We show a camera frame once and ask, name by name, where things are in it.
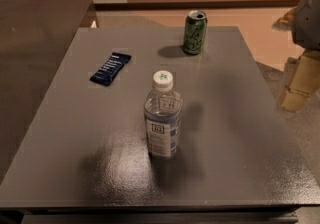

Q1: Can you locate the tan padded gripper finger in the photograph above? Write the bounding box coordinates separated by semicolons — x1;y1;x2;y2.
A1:
278;49;320;112

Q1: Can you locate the clear blue-label plastic water bottle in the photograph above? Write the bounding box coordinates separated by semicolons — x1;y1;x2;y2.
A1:
144;70;183;159

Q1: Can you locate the green soda can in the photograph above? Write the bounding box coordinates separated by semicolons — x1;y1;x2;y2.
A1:
183;10;208;55

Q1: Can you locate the dark blue snack bar wrapper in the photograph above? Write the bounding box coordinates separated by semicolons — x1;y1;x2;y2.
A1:
90;52;132;86

